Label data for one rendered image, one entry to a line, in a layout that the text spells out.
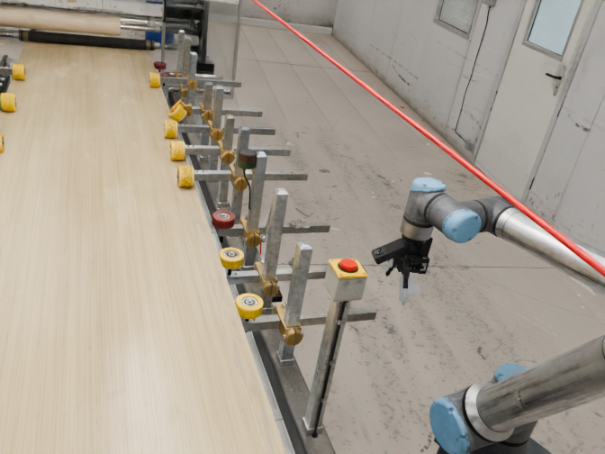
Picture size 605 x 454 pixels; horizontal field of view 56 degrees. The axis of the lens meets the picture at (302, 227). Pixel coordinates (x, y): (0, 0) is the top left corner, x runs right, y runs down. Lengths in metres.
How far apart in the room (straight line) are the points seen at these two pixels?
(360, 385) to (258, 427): 1.51
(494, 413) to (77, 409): 0.96
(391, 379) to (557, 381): 1.60
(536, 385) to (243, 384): 0.66
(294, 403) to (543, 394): 0.66
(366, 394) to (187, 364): 1.45
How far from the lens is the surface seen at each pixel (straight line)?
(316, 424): 1.57
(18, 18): 4.11
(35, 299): 1.67
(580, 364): 1.31
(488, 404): 1.52
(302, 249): 1.52
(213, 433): 1.31
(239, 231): 2.08
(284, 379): 1.72
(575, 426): 3.09
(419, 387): 2.88
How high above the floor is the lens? 1.90
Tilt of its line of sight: 29 degrees down
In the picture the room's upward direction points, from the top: 10 degrees clockwise
